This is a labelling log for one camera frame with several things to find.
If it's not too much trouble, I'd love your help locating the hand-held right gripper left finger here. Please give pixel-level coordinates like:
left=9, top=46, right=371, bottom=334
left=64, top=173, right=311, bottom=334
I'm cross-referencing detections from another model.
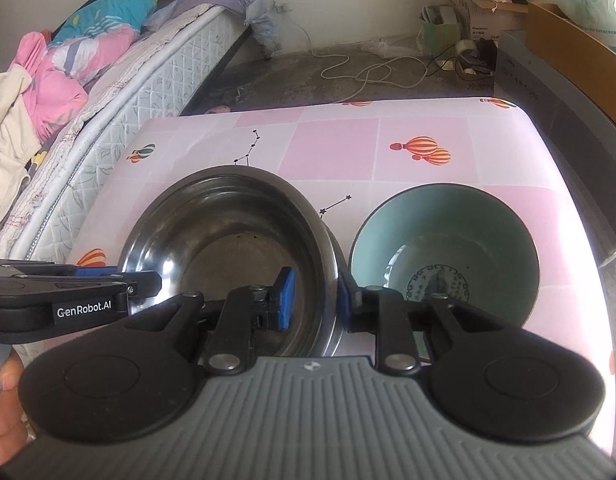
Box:
left=137, top=266, right=296, bottom=377

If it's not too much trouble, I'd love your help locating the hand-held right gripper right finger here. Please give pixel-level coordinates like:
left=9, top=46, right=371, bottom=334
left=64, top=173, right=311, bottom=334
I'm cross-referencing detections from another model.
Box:
left=338, top=266, right=495, bottom=377

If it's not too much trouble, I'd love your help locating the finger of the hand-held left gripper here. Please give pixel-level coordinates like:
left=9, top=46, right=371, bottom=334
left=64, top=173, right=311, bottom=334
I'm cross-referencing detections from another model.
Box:
left=75, top=266, right=162, bottom=312

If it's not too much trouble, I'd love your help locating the dark stainless steel bowl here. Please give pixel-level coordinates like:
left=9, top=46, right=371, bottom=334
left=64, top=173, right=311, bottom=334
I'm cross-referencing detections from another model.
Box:
left=117, top=165, right=348, bottom=358

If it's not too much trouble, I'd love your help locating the teal ceramic bowl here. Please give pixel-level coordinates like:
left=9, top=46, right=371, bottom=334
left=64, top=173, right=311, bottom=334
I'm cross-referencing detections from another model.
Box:
left=349, top=183, right=541, bottom=342

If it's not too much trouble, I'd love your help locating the person's left hand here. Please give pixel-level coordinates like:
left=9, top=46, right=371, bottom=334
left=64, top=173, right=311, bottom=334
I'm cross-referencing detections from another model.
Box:
left=0, top=347, right=29, bottom=467

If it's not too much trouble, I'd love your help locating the cream garment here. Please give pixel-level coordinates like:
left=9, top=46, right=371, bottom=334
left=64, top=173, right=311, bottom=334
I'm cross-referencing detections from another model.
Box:
left=0, top=67, right=44, bottom=231

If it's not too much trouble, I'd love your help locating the pink printed tablecloth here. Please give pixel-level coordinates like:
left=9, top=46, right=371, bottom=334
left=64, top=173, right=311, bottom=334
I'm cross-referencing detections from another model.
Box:
left=70, top=96, right=616, bottom=456

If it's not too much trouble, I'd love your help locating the white quilted mattress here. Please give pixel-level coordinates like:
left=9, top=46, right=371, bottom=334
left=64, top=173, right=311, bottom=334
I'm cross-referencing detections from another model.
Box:
left=0, top=2, right=249, bottom=261

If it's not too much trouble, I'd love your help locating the pile of clothes and bedding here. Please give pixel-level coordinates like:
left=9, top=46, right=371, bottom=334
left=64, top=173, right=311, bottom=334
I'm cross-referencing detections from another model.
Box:
left=8, top=0, right=156, bottom=143

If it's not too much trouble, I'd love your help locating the tape roll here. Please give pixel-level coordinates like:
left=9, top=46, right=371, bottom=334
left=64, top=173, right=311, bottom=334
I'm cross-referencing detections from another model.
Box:
left=455, top=37, right=484, bottom=62

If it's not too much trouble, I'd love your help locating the open cardboard box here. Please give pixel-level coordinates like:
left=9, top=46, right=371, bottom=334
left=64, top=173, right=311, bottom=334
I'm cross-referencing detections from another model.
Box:
left=422, top=0, right=531, bottom=43

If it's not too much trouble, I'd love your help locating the long cardboard box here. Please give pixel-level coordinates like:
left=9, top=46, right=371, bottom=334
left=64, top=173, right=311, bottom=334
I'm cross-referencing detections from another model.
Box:
left=527, top=2, right=616, bottom=138

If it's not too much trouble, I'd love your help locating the white plastic bag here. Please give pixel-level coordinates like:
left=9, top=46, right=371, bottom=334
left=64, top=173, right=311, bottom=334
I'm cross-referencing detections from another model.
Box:
left=552, top=0, right=616, bottom=58

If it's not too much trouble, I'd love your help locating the white cable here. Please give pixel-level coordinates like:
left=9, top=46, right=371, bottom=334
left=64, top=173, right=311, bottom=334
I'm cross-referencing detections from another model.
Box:
left=283, top=2, right=429, bottom=101

